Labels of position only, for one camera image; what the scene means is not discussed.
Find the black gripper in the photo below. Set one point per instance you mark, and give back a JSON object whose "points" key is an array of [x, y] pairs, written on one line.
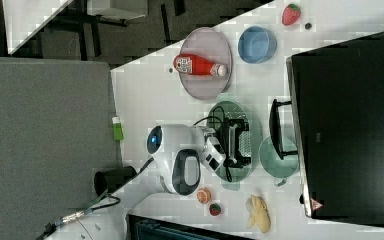
{"points": [[228, 134]]}

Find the green plastic strainer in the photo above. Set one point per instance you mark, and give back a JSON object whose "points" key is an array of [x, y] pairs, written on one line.
{"points": [[243, 143]]}

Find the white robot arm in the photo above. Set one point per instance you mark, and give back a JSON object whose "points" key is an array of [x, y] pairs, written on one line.
{"points": [[177, 154]]}

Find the mint green mug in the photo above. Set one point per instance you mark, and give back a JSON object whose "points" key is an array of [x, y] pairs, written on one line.
{"points": [[274, 165]]}

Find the orange half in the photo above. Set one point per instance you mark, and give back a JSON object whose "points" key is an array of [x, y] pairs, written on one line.
{"points": [[204, 195]]}

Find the grey round plate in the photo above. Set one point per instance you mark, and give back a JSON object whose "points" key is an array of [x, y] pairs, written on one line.
{"points": [[213, 46]]}

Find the red ketchup bottle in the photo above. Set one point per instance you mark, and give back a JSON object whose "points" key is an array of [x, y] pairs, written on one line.
{"points": [[192, 64]]}

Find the small red strawberry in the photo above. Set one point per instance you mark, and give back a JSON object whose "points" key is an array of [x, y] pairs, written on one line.
{"points": [[214, 209]]}

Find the peeled banana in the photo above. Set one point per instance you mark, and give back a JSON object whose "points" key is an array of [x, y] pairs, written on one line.
{"points": [[259, 216]]}

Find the blue cup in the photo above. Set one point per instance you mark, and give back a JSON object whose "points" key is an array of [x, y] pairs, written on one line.
{"points": [[256, 45]]}

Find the green bottle white cap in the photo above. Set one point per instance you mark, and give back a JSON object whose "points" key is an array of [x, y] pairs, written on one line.
{"points": [[117, 129]]}

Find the toaster oven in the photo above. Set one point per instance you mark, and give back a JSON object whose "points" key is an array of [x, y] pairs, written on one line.
{"points": [[337, 102]]}

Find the large red strawberry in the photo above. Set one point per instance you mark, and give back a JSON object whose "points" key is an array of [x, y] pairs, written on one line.
{"points": [[291, 14]]}

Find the blue table frame rail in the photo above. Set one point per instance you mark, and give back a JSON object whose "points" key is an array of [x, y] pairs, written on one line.
{"points": [[142, 228]]}

